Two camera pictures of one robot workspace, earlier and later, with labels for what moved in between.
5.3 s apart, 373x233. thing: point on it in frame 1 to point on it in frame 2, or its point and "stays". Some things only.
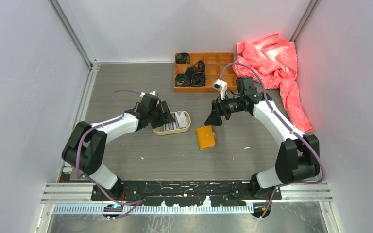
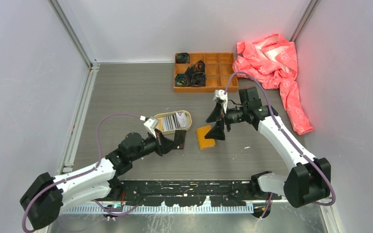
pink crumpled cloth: (274, 57) stays
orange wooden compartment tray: (213, 63) stays
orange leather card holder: (206, 137) stays
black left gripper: (166, 117) to (163, 144)
